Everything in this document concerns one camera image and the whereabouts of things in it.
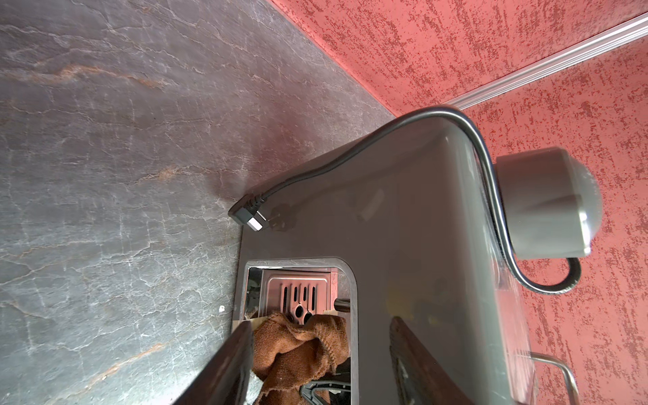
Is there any black coffee machine power cable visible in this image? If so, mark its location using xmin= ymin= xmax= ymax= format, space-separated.
xmin=227 ymin=105 xmax=583 ymax=295

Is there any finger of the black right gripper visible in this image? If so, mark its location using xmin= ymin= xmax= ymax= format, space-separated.
xmin=300 ymin=380 xmax=351 ymax=405

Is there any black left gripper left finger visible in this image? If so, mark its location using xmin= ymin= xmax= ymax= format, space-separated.
xmin=175 ymin=321 xmax=253 ymax=405

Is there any brown microfibre cloth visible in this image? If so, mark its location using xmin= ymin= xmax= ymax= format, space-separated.
xmin=251 ymin=313 xmax=349 ymax=404

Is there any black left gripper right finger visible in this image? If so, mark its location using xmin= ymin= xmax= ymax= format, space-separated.
xmin=390 ymin=317 xmax=473 ymax=404

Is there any grey steel coffee machine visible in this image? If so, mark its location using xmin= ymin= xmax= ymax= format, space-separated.
xmin=231 ymin=108 xmax=602 ymax=404

